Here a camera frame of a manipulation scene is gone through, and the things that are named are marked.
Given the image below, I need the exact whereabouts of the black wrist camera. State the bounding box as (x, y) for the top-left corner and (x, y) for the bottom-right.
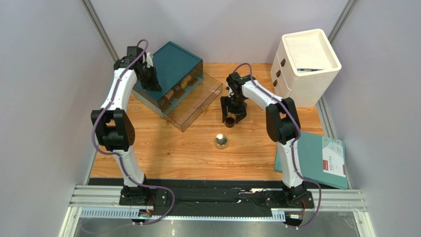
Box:
(126, 46), (143, 58)
(226, 72), (244, 91)

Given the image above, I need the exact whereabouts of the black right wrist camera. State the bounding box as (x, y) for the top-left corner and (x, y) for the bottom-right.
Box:
(226, 72), (244, 91)

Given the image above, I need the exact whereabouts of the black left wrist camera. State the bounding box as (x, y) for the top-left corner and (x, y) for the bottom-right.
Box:
(126, 46), (143, 58)

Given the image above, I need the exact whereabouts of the white drawer cabinet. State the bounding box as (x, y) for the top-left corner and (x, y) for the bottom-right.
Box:
(270, 29), (341, 108)

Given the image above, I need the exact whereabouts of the teal flat box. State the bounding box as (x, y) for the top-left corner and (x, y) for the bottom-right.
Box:
(274, 132), (348, 190)

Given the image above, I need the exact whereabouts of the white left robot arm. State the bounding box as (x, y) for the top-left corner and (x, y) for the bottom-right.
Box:
(90, 51), (156, 192)

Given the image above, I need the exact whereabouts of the gold lid glass jar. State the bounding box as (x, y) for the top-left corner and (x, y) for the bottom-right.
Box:
(214, 134), (228, 150)

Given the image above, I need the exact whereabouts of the beige tube grey cap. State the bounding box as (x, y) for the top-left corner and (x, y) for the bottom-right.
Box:
(180, 75), (195, 89)

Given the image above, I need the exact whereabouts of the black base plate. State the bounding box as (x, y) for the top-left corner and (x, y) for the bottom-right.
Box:
(88, 178), (317, 219)

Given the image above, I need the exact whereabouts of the dark brown round jar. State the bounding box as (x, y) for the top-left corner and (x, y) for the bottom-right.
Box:
(225, 117), (235, 128)

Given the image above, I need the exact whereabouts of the aluminium frame rail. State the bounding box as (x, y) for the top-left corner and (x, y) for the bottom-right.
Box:
(59, 179), (375, 237)

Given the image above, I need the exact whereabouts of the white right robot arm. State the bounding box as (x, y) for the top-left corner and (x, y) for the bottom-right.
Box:
(220, 77), (304, 189)

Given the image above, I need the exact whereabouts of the beige foundation pump bottle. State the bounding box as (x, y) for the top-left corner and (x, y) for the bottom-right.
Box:
(164, 88), (178, 100)

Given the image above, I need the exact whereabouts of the teal drawer organizer box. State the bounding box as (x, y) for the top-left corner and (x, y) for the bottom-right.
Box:
(133, 41), (203, 118)

